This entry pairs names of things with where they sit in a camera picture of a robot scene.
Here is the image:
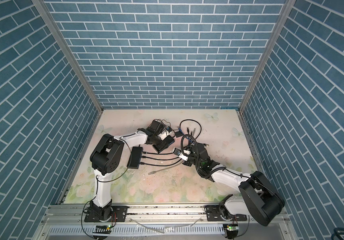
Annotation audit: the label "black ethernet cable gold plug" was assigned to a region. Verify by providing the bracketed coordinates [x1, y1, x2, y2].
[139, 119, 210, 168]

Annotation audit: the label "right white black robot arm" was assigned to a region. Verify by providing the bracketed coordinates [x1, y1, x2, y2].
[174, 144, 285, 227]

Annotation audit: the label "black network switch blue ports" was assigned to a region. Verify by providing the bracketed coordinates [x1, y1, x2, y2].
[127, 147, 143, 169]

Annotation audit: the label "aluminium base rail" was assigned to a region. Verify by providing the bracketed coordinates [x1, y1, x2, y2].
[33, 203, 297, 240]

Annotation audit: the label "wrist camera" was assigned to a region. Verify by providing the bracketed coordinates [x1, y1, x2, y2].
[173, 148, 191, 161]
[158, 127, 175, 140]

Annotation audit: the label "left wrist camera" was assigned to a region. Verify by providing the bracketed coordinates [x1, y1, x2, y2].
[158, 127, 175, 140]

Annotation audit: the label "grey ethernet cable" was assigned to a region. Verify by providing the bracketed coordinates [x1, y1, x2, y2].
[147, 127, 196, 176]

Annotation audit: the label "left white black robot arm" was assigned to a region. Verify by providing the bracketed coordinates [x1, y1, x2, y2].
[83, 120, 175, 223]

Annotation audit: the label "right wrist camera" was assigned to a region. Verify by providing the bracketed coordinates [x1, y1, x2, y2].
[173, 148, 191, 161]

